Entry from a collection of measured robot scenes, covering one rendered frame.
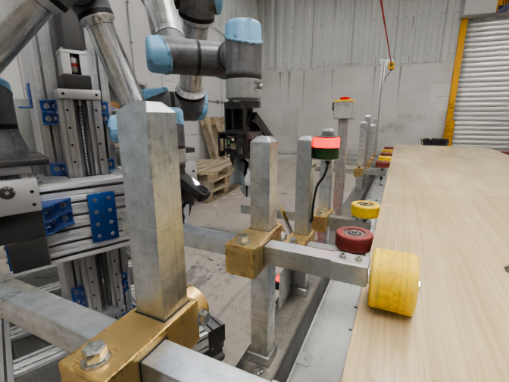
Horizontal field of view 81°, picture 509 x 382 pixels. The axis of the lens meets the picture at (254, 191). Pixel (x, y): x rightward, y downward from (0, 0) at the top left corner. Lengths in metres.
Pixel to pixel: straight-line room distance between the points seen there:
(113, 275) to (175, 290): 1.11
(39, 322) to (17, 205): 0.65
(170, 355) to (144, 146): 0.18
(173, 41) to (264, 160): 0.35
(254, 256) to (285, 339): 0.30
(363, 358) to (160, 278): 0.23
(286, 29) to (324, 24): 0.99
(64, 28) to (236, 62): 0.77
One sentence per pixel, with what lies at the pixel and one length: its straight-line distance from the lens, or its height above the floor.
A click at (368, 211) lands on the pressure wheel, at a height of 0.90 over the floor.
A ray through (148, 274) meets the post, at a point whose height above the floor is 1.02.
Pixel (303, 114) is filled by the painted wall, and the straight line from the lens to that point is 8.60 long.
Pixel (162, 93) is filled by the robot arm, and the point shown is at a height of 1.25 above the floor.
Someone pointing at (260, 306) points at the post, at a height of 0.82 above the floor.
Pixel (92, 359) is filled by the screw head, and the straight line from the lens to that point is 0.28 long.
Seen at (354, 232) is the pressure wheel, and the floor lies 0.91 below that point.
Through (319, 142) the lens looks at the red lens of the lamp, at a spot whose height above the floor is 1.10.
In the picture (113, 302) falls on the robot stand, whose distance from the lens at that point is 1.48.
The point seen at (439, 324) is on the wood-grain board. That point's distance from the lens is 0.47.
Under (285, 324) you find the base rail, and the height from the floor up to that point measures 0.70.
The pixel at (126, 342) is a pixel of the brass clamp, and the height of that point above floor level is 0.97.
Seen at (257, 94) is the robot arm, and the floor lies 1.20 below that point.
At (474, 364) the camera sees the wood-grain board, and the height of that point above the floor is 0.90.
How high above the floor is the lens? 1.15
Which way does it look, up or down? 14 degrees down
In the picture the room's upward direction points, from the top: straight up
